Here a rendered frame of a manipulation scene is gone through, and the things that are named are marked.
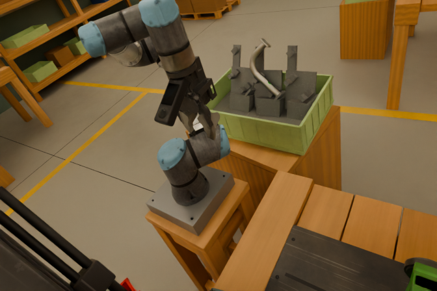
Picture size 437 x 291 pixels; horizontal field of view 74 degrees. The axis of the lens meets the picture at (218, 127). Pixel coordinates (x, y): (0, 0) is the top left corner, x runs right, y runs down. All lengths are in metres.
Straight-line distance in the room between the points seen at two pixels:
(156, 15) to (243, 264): 0.73
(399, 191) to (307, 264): 1.41
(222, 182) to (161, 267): 1.14
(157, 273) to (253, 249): 1.27
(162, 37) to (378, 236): 0.82
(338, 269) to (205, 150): 0.53
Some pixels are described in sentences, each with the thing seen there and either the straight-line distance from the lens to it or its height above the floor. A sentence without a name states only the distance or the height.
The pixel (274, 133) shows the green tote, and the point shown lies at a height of 0.89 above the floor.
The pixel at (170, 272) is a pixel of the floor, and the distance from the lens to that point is 2.13.
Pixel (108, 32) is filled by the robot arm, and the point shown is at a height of 1.60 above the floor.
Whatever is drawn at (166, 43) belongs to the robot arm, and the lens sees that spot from 0.63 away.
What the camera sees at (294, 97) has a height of 0.91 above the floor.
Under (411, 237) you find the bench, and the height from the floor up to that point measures 0.88.
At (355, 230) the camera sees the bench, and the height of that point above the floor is 0.88.
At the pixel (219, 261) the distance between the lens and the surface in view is 1.24.
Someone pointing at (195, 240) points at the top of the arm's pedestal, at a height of 0.85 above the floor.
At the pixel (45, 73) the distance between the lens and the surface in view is 5.70.
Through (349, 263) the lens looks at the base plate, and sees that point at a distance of 0.96.
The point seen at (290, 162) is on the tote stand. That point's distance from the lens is 1.34.
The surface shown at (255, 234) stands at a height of 0.90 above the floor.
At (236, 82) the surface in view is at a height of 0.96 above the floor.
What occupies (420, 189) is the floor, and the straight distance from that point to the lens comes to 2.31.
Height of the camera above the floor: 1.76
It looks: 36 degrees down
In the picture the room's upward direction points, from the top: 19 degrees counter-clockwise
